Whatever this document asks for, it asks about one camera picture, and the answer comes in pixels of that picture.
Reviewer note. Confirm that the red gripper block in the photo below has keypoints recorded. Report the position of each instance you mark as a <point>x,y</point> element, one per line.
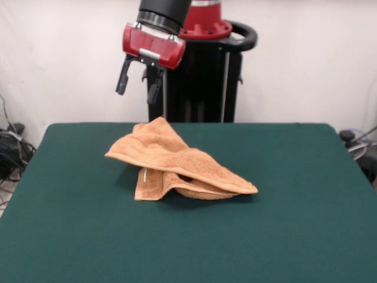
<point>153,47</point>

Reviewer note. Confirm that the tan terry towel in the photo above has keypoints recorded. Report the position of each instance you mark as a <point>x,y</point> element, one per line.
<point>176,162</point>

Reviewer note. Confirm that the black plug block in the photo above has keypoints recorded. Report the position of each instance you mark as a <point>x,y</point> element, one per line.
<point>347,135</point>
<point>17,128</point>

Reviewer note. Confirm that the dark green table cloth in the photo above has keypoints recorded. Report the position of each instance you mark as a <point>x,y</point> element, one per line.
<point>88,236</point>

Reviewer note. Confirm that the black round base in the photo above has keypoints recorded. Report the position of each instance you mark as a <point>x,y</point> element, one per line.
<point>369,165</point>

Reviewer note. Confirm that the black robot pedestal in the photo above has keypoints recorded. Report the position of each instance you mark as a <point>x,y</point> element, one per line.
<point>200,88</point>

